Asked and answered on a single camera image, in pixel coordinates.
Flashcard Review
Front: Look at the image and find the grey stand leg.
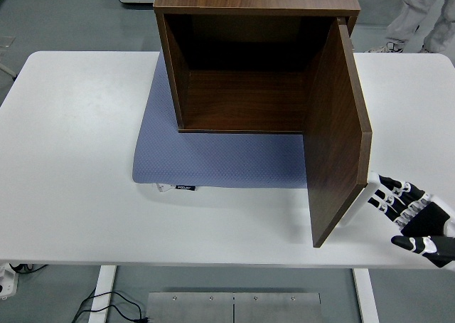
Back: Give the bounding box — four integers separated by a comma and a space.
0, 61, 18, 80

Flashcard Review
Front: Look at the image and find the thin black cable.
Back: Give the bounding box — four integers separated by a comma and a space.
9, 263, 48, 273

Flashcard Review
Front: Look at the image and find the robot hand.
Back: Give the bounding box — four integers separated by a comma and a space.
368, 173, 455, 269

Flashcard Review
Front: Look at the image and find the person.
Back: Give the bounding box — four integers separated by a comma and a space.
365, 0, 455, 54

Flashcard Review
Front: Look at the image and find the grey metal plate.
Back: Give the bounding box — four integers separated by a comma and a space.
146, 291, 321, 323

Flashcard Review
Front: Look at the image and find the white door handle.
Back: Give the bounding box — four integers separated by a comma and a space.
336, 171, 381, 230

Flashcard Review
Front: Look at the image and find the brown wooden cabinet door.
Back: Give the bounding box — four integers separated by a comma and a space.
301, 16, 373, 248

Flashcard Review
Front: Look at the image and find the white power strip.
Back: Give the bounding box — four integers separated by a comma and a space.
0, 262, 18, 299

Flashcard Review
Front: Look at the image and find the blue textured mat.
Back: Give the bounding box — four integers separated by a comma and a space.
132, 58, 310, 189

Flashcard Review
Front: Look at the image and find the black floor cable with plug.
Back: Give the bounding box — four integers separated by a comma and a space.
72, 290, 152, 323

